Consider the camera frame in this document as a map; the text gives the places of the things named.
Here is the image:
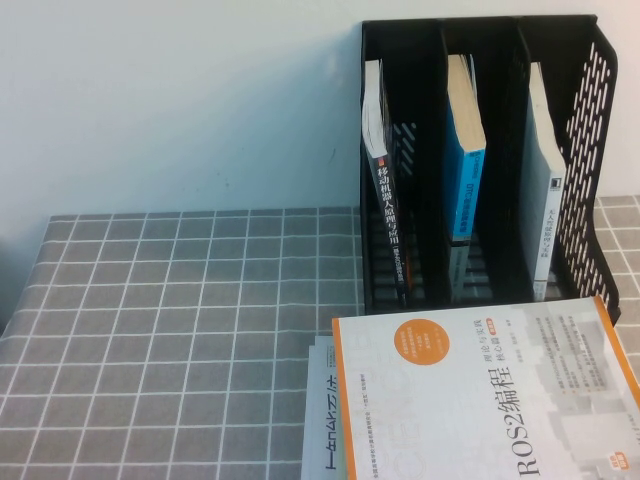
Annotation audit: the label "white self-driving book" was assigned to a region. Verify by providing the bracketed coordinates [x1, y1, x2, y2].
[527, 60, 569, 302]

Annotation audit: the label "black spine book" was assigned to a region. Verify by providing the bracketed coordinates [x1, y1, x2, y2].
[360, 58, 416, 309]

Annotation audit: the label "blue cover book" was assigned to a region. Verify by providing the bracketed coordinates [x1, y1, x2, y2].
[446, 53, 489, 304]

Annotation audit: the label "white book black characters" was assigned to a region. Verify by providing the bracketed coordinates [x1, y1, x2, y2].
[299, 333, 351, 480]

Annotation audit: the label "white orange-edged ROS2 book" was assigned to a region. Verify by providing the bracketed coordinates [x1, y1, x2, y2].
[331, 294, 640, 480]

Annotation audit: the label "pale green cover book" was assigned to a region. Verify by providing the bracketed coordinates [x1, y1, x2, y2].
[334, 442, 354, 480]

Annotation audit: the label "black plastic book stand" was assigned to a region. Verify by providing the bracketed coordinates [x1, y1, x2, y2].
[359, 13, 623, 326]

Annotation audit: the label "grey checkered tablecloth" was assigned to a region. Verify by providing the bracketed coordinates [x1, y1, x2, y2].
[0, 194, 640, 480]

